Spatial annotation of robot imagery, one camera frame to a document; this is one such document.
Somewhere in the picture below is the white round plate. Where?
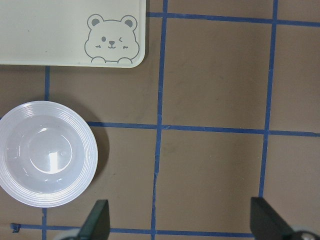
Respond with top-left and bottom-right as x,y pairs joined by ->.
0,101 -> 98,208

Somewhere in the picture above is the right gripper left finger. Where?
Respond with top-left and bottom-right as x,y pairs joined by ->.
78,199 -> 110,240

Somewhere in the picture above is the cream bear-print tray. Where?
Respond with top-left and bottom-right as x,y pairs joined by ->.
0,0 -> 147,68

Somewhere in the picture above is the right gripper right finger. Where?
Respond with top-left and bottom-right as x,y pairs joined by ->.
250,197 -> 298,240

